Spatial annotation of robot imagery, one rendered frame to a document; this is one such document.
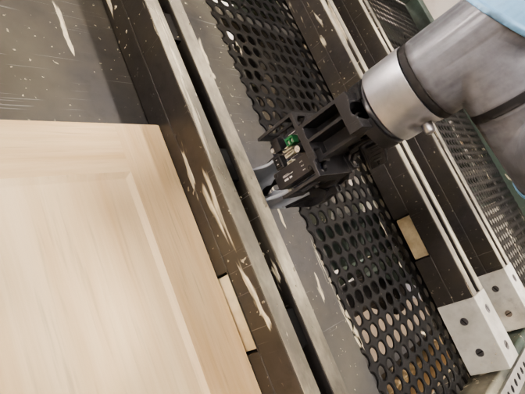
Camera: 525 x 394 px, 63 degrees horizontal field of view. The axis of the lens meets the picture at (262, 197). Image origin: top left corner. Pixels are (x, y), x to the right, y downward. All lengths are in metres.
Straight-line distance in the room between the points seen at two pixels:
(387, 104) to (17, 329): 0.34
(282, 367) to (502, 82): 0.30
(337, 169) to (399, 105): 0.09
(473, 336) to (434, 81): 0.57
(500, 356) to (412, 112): 0.56
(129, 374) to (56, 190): 0.17
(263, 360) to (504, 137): 0.29
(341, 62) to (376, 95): 0.52
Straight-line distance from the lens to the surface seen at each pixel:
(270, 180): 0.53
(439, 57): 0.38
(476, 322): 0.85
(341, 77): 0.91
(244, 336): 0.46
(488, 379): 0.86
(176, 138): 0.49
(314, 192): 0.49
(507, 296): 1.06
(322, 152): 0.42
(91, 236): 0.41
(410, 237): 0.85
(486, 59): 0.37
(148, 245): 0.43
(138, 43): 0.55
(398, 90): 0.39
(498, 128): 0.39
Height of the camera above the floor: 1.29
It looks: 7 degrees down
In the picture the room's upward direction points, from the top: straight up
